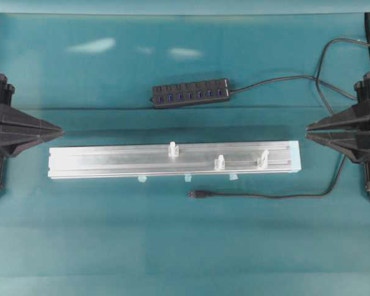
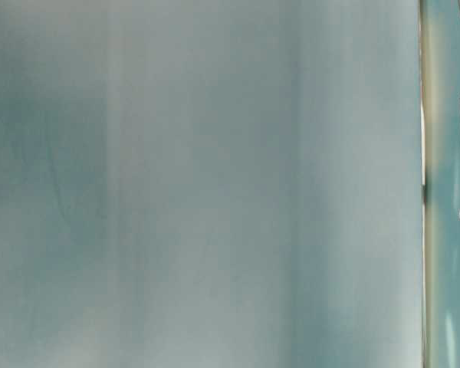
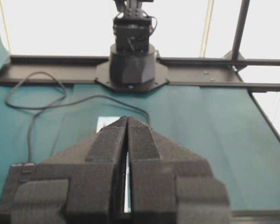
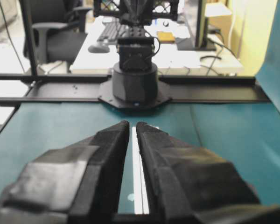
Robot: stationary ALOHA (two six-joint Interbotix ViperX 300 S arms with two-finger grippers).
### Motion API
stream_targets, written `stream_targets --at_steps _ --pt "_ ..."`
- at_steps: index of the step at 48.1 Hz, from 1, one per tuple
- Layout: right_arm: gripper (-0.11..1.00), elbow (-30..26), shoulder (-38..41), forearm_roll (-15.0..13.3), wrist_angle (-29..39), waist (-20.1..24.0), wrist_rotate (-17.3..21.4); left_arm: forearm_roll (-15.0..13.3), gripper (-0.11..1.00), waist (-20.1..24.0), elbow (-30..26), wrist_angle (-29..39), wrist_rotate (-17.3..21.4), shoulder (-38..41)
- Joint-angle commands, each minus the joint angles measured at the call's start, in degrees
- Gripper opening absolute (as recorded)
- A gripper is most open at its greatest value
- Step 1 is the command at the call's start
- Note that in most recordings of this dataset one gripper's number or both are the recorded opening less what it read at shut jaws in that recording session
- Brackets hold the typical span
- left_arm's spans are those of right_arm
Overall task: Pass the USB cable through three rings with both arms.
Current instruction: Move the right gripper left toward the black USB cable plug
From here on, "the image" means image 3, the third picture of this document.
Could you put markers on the silver aluminium rail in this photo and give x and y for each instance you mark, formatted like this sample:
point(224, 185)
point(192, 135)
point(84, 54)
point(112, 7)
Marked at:
point(104, 121)

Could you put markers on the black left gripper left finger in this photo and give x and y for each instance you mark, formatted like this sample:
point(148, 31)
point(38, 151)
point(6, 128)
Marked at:
point(81, 184)

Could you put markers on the black USB hub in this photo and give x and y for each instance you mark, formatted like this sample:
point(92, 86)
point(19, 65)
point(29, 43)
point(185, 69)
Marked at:
point(22, 172)

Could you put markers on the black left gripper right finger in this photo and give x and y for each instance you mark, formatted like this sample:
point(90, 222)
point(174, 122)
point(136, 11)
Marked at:
point(170, 184)

